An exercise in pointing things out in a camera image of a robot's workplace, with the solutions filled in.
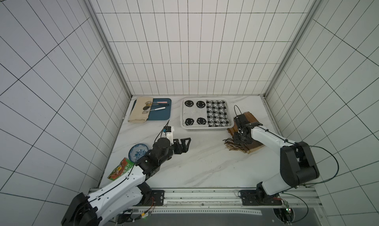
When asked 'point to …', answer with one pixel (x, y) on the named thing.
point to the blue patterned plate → (136, 151)
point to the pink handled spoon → (150, 102)
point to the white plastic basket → (230, 113)
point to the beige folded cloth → (136, 115)
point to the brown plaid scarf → (232, 144)
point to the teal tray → (161, 114)
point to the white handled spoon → (147, 111)
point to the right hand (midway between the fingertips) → (235, 138)
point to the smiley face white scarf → (195, 113)
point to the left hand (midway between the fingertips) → (183, 142)
